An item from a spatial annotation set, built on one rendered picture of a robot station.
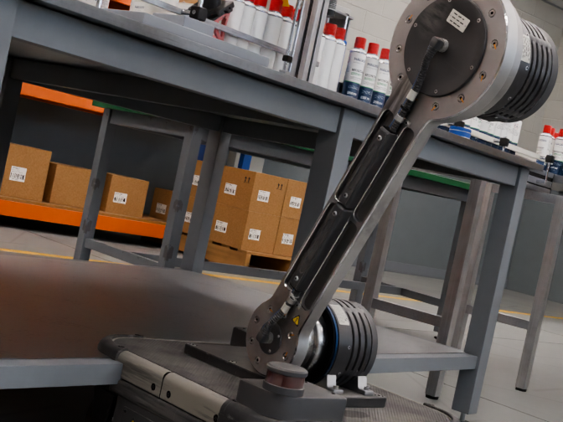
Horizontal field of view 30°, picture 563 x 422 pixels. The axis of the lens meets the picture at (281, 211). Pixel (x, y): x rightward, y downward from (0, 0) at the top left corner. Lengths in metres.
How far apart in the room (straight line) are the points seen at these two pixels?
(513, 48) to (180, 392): 0.81
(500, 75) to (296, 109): 0.70
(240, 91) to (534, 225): 9.31
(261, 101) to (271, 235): 4.65
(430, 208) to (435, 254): 0.48
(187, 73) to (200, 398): 0.60
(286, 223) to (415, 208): 3.37
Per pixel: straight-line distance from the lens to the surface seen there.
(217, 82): 2.05
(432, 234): 10.31
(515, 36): 1.68
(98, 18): 1.77
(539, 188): 4.35
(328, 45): 3.02
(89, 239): 4.63
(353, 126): 2.42
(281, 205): 6.79
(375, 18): 9.43
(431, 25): 1.75
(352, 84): 3.14
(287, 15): 2.87
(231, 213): 6.75
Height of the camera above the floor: 0.61
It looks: 2 degrees down
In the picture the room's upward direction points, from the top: 12 degrees clockwise
